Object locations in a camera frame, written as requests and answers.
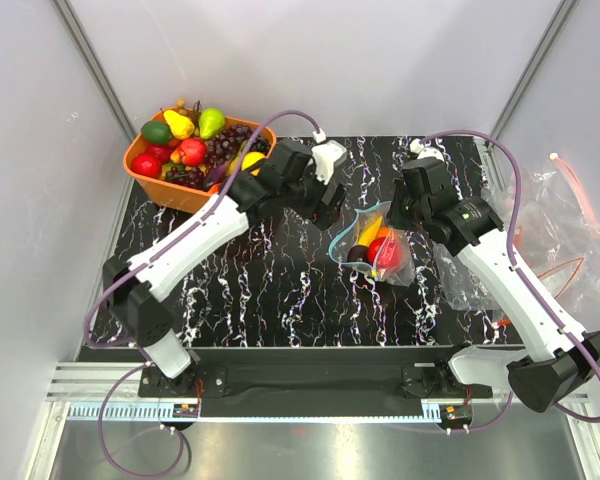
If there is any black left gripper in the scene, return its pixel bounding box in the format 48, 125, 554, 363
281, 163, 348, 230

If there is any clear blue zip top bag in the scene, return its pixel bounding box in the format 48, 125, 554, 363
328, 201, 415, 287

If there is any red toy apple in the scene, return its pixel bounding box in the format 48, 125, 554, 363
130, 153, 162, 179
368, 237, 403, 268
177, 138, 207, 167

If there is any yellow toy banana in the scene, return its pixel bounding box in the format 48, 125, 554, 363
357, 216, 383, 247

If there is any dark purple toy plum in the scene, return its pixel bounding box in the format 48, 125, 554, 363
347, 244, 369, 264

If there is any orange toy orange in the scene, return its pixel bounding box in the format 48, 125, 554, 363
376, 227, 390, 239

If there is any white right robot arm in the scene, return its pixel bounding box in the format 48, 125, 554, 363
389, 157, 600, 413

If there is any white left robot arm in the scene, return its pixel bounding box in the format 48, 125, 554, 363
103, 140, 347, 396

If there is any yellow toy lemon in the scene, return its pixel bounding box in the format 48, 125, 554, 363
241, 151, 266, 175

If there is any dark toy blackberry cluster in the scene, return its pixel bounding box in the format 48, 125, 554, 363
249, 136, 271, 155

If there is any purple toy eggplant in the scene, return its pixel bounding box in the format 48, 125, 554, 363
204, 163, 229, 188

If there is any purple toy grape bunch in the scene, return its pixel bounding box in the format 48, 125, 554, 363
204, 123, 253, 167

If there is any green toy pear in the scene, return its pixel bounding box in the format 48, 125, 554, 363
198, 108, 226, 140

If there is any black marble pattern mat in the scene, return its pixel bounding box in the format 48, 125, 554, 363
114, 136, 518, 348

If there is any yellow toy pear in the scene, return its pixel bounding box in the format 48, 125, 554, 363
163, 110, 195, 140

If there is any orange plastic fruit basket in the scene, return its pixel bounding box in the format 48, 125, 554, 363
123, 105, 277, 214

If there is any green toy lime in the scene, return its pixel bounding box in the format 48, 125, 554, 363
141, 120, 173, 145

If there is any pile of spare plastic bags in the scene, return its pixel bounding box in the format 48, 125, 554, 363
434, 153, 600, 317

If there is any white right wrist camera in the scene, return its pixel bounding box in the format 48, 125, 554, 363
409, 139, 445, 162

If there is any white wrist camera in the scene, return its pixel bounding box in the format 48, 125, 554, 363
409, 139, 445, 162
311, 140, 347, 184

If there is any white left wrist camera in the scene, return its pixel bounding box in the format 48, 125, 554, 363
311, 140, 347, 184

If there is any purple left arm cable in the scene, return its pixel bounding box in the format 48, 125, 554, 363
83, 110, 327, 476

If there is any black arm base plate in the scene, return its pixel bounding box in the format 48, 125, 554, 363
139, 346, 491, 399

